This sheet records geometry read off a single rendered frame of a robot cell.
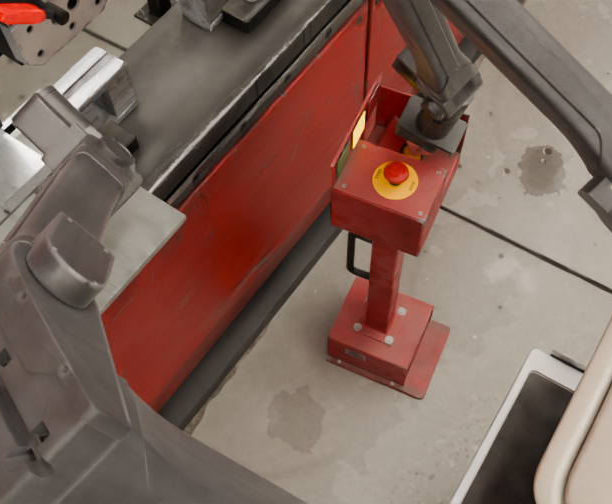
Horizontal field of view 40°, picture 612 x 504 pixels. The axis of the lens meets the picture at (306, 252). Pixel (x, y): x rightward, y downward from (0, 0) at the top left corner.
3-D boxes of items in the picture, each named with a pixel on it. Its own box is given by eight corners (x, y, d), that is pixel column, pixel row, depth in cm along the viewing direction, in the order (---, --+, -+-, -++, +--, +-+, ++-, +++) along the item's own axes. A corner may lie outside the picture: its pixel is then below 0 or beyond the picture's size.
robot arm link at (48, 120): (63, 230, 79) (126, 164, 78) (-31, 143, 77) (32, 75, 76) (91, 212, 90) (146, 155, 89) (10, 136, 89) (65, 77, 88)
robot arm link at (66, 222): (-26, 453, 43) (118, 307, 42) (-120, 386, 41) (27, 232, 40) (76, 230, 84) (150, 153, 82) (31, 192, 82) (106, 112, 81)
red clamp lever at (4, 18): (7, 12, 89) (71, 11, 97) (-20, -4, 90) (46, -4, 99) (4, 27, 90) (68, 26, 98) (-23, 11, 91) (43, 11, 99)
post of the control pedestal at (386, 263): (386, 334, 191) (404, 213, 144) (364, 325, 192) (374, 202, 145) (394, 314, 194) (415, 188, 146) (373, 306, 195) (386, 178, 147)
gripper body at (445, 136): (408, 99, 136) (423, 74, 129) (464, 129, 136) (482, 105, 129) (393, 129, 133) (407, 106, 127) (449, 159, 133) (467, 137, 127)
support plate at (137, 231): (90, 327, 99) (88, 324, 98) (-62, 218, 107) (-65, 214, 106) (187, 219, 106) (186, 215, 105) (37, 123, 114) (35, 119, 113)
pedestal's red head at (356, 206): (417, 258, 139) (428, 201, 124) (329, 225, 143) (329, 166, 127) (458, 166, 148) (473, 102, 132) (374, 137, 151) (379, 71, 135)
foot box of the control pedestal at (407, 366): (422, 401, 196) (427, 384, 185) (324, 360, 201) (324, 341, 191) (451, 329, 204) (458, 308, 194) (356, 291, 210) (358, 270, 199)
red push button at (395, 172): (402, 196, 132) (403, 184, 129) (378, 188, 133) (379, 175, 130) (411, 177, 134) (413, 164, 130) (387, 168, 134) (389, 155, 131)
